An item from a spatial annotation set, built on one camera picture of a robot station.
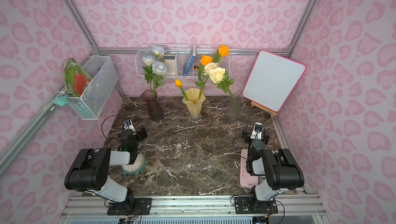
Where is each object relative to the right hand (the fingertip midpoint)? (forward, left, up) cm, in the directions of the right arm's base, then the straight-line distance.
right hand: (255, 126), depth 88 cm
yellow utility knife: (+32, +35, +16) cm, 50 cm away
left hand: (+1, +73, -2) cm, 73 cm away
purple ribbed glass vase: (+15, +63, -4) cm, 64 cm away
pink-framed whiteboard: (+22, -11, +15) cm, 28 cm away
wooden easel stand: (+17, -17, -11) cm, 26 cm away
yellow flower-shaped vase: (+8, +35, +10) cm, 37 cm away
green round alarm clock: (-22, +65, -8) cm, 69 cm away
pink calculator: (+32, +50, +20) cm, 63 cm away
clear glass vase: (+13, +11, +2) cm, 17 cm away
